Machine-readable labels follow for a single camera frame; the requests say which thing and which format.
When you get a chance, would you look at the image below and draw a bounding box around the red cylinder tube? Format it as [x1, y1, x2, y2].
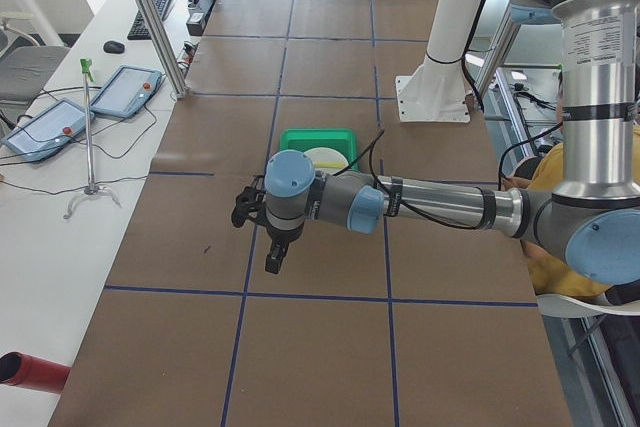
[1, 352, 71, 394]

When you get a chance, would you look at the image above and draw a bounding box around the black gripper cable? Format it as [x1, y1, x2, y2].
[329, 129, 489, 231]

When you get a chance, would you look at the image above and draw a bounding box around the brown paper table cover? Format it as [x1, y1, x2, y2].
[51, 0, 572, 426]

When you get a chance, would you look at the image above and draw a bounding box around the aluminium frame post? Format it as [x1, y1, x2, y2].
[135, 0, 188, 99]

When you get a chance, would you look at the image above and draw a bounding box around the yellow plastic spoon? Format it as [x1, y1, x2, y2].
[314, 162, 346, 170]

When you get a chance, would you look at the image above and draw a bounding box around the black keyboard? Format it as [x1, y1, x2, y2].
[126, 0, 174, 41]

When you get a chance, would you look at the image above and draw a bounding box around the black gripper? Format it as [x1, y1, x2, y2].
[265, 220, 303, 275]

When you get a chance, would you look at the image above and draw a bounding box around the near blue teach pendant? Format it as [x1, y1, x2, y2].
[1, 98, 86, 162]

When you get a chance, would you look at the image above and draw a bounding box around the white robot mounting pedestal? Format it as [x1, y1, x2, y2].
[396, 0, 482, 123]

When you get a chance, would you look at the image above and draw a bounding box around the white chair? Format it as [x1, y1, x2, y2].
[536, 294, 639, 318]

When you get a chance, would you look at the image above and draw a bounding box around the white round plate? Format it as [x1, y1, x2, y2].
[304, 147, 349, 174]

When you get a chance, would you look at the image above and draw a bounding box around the black computer mouse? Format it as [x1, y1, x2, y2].
[103, 40, 125, 54]

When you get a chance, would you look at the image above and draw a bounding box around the far blue teach pendant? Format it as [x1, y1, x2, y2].
[90, 65, 162, 119]

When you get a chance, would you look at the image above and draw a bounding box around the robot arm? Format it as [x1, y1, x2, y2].
[261, 0, 639, 285]

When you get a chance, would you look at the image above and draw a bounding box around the metal reacher grabber tool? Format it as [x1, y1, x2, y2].
[63, 58, 121, 220]

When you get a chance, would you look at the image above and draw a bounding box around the blue teach pendant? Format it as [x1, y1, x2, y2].
[1, 98, 86, 162]
[90, 65, 162, 119]

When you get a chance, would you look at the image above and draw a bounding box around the green plastic tray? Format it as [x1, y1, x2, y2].
[279, 128, 358, 162]

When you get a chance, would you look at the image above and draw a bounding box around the person in yellow shirt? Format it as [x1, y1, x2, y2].
[522, 119, 639, 298]

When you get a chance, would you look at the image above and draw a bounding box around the grey office chair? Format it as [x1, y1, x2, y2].
[1, 11, 70, 107]

